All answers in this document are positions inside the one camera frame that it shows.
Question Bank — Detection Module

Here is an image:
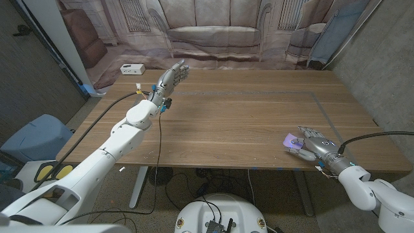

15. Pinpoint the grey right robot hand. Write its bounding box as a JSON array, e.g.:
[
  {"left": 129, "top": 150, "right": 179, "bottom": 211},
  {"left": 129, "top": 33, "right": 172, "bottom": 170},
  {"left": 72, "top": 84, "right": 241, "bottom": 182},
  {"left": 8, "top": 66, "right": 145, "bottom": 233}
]
[{"left": 285, "top": 126, "right": 356, "bottom": 175}]

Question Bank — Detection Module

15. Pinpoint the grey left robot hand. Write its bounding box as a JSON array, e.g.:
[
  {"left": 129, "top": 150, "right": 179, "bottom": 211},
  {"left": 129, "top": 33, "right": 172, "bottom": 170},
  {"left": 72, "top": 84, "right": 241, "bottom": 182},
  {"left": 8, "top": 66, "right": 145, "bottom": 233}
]
[{"left": 147, "top": 59, "right": 191, "bottom": 107}]

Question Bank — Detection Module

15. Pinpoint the purple sticker with yellow dot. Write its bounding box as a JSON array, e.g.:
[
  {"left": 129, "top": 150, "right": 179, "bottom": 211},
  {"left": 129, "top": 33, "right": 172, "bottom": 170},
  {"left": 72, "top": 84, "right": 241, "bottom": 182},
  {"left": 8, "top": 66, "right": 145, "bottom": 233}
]
[{"left": 283, "top": 132, "right": 307, "bottom": 150}]

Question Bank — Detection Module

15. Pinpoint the white power box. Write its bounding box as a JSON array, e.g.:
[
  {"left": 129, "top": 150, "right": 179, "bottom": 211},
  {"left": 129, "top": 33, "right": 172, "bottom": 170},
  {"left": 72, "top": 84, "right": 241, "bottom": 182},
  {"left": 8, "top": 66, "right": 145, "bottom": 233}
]
[{"left": 120, "top": 63, "right": 146, "bottom": 76}]

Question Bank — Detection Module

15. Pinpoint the grey table leg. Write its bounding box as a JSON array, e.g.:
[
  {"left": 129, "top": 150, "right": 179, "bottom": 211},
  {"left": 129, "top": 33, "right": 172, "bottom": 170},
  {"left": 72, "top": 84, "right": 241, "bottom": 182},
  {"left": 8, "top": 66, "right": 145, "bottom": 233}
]
[{"left": 293, "top": 170, "right": 315, "bottom": 217}]

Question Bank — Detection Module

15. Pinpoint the printed sofa room backdrop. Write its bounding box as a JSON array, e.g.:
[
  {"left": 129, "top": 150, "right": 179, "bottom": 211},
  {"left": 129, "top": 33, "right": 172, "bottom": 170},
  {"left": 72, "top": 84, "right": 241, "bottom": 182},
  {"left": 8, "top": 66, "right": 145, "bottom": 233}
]
[{"left": 56, "top": 0, "right": 384, "bottom": 90}]

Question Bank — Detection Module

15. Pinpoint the blue tape strip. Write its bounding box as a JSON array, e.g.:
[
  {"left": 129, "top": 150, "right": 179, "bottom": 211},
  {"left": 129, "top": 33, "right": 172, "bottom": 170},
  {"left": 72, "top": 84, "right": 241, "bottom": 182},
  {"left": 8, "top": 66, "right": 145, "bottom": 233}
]
[{"left": 79, "top": 83, "right": 94, "bottom": 96}]

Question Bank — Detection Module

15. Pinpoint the round black floor fan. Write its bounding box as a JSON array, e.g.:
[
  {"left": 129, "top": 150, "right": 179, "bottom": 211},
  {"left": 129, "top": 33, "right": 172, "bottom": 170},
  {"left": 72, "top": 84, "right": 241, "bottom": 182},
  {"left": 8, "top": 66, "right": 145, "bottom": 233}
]
[{"left": 149, "top": 166, "right": 174, "bottom": 187}]

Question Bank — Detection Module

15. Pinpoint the white table leg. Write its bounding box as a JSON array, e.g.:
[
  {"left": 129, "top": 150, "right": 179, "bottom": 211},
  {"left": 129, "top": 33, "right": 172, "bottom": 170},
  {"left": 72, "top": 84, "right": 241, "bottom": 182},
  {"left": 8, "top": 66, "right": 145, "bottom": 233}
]
[{"left": 129, "top": 166, "right": 149, "bottom": 210}]

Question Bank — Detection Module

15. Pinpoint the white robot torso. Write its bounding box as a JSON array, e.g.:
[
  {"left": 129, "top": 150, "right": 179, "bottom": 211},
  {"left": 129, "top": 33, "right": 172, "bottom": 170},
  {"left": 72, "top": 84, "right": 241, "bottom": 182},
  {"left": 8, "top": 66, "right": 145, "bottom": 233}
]
[{"left": 174, "top": 193, "right": 268, "bottom": 233}]

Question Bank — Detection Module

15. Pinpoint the black antenna module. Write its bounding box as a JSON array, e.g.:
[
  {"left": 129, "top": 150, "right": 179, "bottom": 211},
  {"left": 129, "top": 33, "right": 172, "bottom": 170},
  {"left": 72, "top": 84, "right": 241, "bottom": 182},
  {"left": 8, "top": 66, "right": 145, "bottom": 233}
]
[{"left": 205, "top": 218, "right": 234, "bottom": 233}]

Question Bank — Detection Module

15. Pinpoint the blue padded chair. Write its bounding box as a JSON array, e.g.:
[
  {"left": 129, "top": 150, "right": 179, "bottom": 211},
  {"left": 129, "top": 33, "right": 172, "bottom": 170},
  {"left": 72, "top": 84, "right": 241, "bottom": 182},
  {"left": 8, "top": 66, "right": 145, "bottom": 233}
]
[{"left": 0, "top": 113, "right": 74, "bottom": 164}]

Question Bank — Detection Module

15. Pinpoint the black yellow foot pedal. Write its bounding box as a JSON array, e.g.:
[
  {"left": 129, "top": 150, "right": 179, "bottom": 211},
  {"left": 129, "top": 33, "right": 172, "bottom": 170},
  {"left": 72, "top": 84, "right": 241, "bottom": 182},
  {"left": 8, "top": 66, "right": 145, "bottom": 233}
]
[{"left": 34, "top": 164, "right": 80, "bottom": 183}]

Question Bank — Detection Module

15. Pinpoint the person leg in jeans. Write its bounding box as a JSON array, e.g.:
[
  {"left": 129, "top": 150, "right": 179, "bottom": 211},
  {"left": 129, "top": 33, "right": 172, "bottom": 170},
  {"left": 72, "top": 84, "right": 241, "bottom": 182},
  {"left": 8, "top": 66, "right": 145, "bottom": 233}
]
[{"left": 0, "top": 177, "right": 25, "bottom": 211}]

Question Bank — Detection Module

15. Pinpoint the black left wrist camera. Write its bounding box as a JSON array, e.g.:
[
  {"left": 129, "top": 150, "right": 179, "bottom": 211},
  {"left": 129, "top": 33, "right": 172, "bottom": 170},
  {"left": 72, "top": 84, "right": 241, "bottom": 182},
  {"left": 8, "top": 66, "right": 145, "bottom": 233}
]
[{"left": 160, "top": 97, "right": 173, "bottom": 113}]

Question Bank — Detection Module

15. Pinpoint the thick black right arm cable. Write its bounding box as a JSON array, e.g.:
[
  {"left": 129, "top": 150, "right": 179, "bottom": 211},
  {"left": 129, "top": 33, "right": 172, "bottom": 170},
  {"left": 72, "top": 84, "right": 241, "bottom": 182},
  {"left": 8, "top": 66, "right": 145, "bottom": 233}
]
[{"left": 338, "top": 131, "right": 414, "bottom": 155}]

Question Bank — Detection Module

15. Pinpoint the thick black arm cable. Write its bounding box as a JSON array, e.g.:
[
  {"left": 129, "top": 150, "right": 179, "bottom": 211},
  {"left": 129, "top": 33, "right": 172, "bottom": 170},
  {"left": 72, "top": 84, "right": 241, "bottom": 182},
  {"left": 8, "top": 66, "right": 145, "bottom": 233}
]
[
  {"left": 30, "top": 91, "right": 149, "bottom": 194},
  {"left": 338, "top": 131, "right": 414, "bottom": 155}
]

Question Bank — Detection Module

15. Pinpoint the thin black left wrist cable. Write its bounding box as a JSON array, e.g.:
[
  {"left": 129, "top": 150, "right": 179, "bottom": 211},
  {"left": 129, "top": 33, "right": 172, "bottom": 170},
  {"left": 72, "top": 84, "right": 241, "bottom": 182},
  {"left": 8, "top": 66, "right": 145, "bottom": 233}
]
[{"left": 60, "top": 109, "right": 162, "bottom": 226}]

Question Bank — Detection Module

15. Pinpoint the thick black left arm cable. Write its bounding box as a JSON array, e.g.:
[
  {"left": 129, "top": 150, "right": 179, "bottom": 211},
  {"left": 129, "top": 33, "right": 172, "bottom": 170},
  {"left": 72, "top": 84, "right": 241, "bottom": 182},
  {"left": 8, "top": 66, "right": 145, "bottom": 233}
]
[{"left": 30, "top": 91, "right": 149, "bottom": 194}]

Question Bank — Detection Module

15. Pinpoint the black floor cable bundle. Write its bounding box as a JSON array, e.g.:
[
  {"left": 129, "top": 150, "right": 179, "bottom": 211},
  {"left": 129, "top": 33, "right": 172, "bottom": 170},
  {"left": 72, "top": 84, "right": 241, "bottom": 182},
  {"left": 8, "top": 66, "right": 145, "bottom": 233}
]
[{"left": 164, "top": 168, "right": 256, "bottom": 211}]

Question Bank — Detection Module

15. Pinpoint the black door handle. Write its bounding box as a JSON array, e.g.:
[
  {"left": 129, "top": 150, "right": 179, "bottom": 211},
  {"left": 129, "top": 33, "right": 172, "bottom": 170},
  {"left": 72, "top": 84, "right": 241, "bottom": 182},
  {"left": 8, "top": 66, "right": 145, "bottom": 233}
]
[{"left": 12, "top": 24, "right": 32, "bottom": 37}]

